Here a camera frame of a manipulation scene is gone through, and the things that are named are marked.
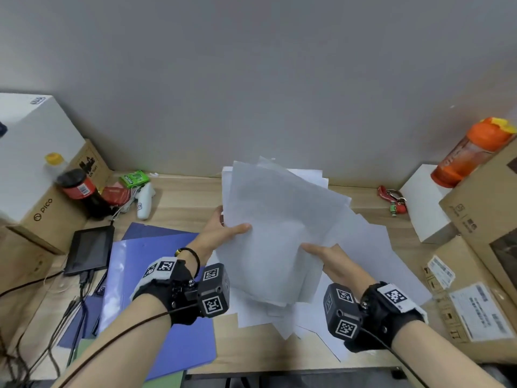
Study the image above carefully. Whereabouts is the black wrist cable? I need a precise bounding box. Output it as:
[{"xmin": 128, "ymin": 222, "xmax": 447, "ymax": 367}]
[
  {"xmin": 58, "ymin": 304, "xmax": 199, "ymax": 388},
  {"xmin": 359, "ymin": 327, "xmax": 429, "ymax": 388}
]

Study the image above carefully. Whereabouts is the white handheld controller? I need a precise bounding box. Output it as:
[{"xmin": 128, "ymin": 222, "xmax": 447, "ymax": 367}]
[{"xmin": 136, "ymin": 182, "xmax": 156, "ymax": 221}]

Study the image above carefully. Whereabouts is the cardboard box with window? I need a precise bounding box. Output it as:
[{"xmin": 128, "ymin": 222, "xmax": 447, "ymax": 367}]
[{"xmin": 439, "ymin": 139, "xmax": 517, "ymax": 308}]

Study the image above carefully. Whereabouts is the black wrist camera cube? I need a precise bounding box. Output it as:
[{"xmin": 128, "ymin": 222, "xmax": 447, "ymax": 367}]
[
  {"xmin": 196, "ymin": 263, "xmax": 231, "ymax": 319},
  {"xmin": 323, "ymin": 283, "xmax": 363, "ymax": 342}
]

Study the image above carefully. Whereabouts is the black tablet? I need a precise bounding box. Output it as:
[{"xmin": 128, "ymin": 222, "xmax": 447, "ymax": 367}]
[{"xmin": 63, "ymin": 225, "xmax": 116, "ymax": 277}]

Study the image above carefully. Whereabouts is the black right wrist camera cube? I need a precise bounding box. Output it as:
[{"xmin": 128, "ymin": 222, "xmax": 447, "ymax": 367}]
[{"xmin": 323, "ymin": 283, "xmax": 363, "ymax": 342}]

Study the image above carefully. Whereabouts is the black left wrist camera cube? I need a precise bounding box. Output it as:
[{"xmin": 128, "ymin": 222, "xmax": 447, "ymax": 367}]
[{"xmin": 196, "ymin": 263, "xmax": 231, "ymax": 319}]

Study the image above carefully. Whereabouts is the cardboard box with shipping labels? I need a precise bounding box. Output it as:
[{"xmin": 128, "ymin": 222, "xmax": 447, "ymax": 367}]
[{"xmin": 422, "ymin": 234, "xmax": 517, "ymax": 365}]

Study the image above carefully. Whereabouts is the black cables bundle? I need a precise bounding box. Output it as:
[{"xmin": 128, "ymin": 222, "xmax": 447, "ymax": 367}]
[{"xmin": 0, "ymin": 270, "xmax": 106, "ymax": 386}]

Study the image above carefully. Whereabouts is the small white box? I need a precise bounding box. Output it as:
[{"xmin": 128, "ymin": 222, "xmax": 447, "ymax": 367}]
[{"xmin": 399, "ymin": 163, "xmax": 459, "ymax": 244}]

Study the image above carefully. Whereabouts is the green packet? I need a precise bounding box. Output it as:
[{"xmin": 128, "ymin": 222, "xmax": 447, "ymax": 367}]
[{"xmin": 119, "ymin": 170, "xmax": 150, "ymax": 189}]

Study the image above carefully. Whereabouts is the dark soda bottle red label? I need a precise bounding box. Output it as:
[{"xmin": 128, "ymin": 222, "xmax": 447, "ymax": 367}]
[{"xmin": 55, "ymin": 168, "xmax": 112, "ymax": 220}]

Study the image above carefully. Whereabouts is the black hair tie wristband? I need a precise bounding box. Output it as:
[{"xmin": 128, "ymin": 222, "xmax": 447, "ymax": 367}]
[{"xmin": 174, "ymin": 247, "xmax": 202, "ymax": 279}]

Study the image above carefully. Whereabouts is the person's left hand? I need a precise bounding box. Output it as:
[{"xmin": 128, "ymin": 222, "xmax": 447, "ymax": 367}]
[{"xmin": 182, "ymin": 205, "xmax": 252, "ymax": 276}]

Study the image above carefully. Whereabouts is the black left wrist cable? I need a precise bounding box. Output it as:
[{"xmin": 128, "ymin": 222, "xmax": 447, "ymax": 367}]
[{"xmin": 58, "ymin": 304, "xmax": 199, "ymax": 388}]

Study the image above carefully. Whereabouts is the green folder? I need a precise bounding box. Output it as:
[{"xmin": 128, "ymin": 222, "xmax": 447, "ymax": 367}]
[{"xmin": 76, "ymin": 338, "xmax": 186, "ymax": 388}]

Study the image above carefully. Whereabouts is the large white box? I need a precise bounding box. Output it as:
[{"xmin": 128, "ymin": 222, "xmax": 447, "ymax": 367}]
[{"xmin": 0, "ymin": 93, "xmax": 87, "ymax": 227}]

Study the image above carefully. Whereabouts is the black wrist strap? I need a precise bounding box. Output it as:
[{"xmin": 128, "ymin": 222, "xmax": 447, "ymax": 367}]
[
  {"xmin": 344, "ymin": 281, "xmax": 429, "ymax": 354},
  {"xmin": 130, "ymin": 257, "xmax": 201, "ymax": 326}
]

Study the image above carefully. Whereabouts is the bundle of white sheets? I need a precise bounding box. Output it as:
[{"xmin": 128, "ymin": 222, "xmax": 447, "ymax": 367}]
[{"xmin": 215, "ymin": 156, "xmax": 353, "ymax": 308}]

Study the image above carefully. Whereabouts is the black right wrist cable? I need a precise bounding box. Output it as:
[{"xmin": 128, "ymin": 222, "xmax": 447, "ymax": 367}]
[{"xmin": 359, "ymin": 327, "xmax": 429, "ymax": 388}]

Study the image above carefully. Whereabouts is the red keychain with green charm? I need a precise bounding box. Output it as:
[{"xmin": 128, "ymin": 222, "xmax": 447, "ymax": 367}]
[{"xmin": 377, "ymin": 185, "xmax": 408, "ymax": 217}]

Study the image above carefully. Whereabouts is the black left wrist strap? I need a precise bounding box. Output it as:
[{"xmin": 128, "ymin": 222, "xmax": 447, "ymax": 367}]
[{"xmin": 130, "ymin": 257, "xmax": 201, "ymax": 326}]

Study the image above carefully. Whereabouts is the orange shaker bottle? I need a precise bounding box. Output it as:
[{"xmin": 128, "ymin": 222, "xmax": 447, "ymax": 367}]
[{"xmin": 430, "ymin": 116, "xmax": 517, "ymax": 189}]

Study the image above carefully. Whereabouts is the person's right forearm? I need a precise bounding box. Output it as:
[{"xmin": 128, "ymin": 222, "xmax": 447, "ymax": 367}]
[{"xmin": 391, "ymin": 319, "xmax": 506, "ymax": 388}]

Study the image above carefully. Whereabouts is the light blue plastic folder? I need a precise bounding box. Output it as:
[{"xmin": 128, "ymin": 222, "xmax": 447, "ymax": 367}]
[{"xmin": 99, "ymin": 232, "xmax": 217, "ymax": 383}]

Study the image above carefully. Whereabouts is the cardboard box with black print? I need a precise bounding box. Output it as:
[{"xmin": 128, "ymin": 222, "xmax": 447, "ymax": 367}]
[{"xmin": 7, "ymin": 139, "xmax": 114, "ymax": 255}]

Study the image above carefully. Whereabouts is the black right wrist strap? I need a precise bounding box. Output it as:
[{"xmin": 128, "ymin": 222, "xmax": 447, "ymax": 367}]
[{"xmin": 344, "ymin": 281, "xmax": 429, "ymax": 354}]

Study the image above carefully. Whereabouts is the red packet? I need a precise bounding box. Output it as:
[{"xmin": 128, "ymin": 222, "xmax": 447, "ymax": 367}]
[{"xmin": 100, "ymin": 182, "xmax": 132, "ymax": 206}]

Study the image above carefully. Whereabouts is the person's right hand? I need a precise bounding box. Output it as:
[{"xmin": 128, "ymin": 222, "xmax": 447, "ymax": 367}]
[{"xmin": 301, "ymin": 242, "xmax": 377, "ymax": 297}]

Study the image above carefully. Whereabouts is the dark blue folder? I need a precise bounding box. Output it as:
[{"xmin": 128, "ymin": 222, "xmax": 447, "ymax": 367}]
[{"xmin": 57, "ymin": 221, "xmax": 190, "ymax": 349}]

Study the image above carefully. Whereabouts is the loose pile of white paper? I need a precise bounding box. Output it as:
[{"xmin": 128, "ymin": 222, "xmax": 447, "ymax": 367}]
[{"xmin": 204, "ymin": 165, "xmax": 433, "ymax": 362}]

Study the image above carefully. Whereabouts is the clear bottle with yellow cap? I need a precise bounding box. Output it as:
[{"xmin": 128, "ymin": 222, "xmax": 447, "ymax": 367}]
[{"xmin": 43, "ymin": 152, "xmax": 69, "ymax": 186}]

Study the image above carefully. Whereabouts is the person's left forearm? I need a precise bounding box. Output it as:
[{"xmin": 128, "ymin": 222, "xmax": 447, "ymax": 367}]
[{"xmin": 52, "ymin": 293, "xmax": 173, "ymax": 388}]

